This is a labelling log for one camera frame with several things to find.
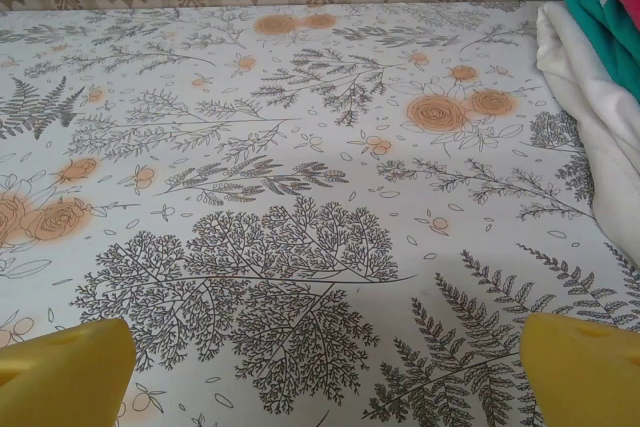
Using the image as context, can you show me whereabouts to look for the teal t-shirt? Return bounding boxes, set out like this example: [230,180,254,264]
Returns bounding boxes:
[555,0,640,98]

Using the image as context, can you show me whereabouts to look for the white t-shirt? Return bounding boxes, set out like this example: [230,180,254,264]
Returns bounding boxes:
[535,0,640,268]

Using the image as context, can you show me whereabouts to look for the floral patterned tablecloth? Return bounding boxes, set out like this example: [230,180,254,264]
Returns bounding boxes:
[0,0,640,427]

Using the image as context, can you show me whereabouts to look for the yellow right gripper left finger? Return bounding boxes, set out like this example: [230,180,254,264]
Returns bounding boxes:
[0,317,137,427]

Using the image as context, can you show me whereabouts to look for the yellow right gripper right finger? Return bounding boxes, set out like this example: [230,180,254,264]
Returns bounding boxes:
[519,311,640,427]

